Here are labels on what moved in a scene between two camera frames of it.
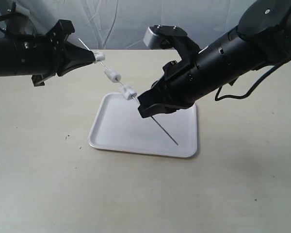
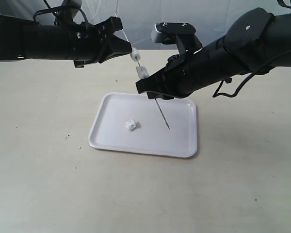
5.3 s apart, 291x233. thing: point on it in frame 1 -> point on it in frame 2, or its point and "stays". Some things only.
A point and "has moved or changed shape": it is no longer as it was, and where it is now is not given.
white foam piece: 99,56 has moved or changed shape
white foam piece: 128,92 -> 142,72
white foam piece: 114,76 -> 135,54
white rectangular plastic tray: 119,126 stays
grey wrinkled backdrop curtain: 101,24 stays
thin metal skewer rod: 133,96 -> 138,62
